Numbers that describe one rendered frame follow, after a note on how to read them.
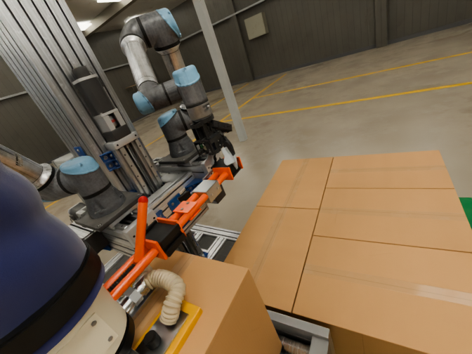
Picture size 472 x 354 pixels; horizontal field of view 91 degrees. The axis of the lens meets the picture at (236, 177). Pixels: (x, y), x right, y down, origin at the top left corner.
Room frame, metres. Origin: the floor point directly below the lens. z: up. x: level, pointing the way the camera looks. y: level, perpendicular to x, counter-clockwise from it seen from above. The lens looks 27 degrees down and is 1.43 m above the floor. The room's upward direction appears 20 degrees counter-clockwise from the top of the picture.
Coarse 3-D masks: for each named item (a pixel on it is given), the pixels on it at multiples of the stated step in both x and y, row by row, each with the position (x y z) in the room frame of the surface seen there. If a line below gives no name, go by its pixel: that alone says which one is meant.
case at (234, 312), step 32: (192, 256) 0.54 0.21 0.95; (160, 288) 0.47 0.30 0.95; (192, 288) 0.43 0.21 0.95; (224, 288) 0.39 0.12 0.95; (256, 288) 0.42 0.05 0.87; (224, 320) 0.32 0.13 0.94; (256, 320) 0.38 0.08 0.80; (192, 352) 0.28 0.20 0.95; (224, 352) 0.29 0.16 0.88; (256, 352) 0.35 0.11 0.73
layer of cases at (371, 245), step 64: (320, 192) 1.13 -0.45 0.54; (384, 192) 0.94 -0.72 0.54; (448, 192) 0.79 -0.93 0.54; (256, 256) 0.83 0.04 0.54; (320, 256) 0.70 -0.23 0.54; (384, 256) 0.60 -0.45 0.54; (448, 256) 0.51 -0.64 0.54; (320, 320) 0.46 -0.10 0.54; (384, 320) 0.39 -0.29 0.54; (448, 320) 0.33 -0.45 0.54
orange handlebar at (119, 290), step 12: (180, 204) 0.61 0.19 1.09; (192, 204) 0.59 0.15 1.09; (180, 216) 0.58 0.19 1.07; (192, 216) 0.57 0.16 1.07; (156, 252) 0.45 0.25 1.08; (144, 264) 0.42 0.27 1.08; (120, 276) 0.41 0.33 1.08; (132, 276) 0.40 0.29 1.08; (108, 288) 0.39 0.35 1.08; (120, 288) 0.37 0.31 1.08
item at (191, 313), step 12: (180, 312) 0.35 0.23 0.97; (192, 312) 0.35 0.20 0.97; (156, 324) 0.35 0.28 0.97; (180, 324) 0.33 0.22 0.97; (192, 324) 0.32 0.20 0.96; (144, 336) 0.31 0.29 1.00; (156, 336) 0.30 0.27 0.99; (168, 336) 0.31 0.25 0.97; (180, 336) 0.30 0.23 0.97; (144, 348) 0.30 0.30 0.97; (156, 348) 0.29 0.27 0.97; (168, 348) 0.29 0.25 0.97; (180, 348) 0.29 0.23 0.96
